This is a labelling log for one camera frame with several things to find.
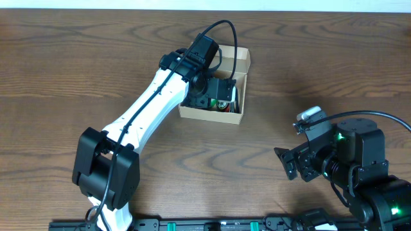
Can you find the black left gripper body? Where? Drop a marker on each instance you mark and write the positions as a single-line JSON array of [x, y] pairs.
[[197, 98]]

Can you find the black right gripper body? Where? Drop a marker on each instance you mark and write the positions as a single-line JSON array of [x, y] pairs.
[[311, 165]]

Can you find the black correction tape dispenser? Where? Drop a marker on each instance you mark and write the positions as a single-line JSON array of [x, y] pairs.
[[222, 106]]

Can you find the brown cardboard box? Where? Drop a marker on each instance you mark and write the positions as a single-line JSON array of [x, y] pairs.
[[224, 71]]

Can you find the green tape roll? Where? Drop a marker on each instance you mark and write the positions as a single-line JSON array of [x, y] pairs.
[[213, 103]]

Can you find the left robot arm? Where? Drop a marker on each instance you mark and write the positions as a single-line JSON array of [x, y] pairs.
[[106, 167]]

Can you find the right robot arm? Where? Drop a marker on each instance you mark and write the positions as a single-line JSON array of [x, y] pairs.
[[348, 150]]

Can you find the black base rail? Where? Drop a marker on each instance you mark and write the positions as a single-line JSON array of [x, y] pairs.
[[317, 219]]

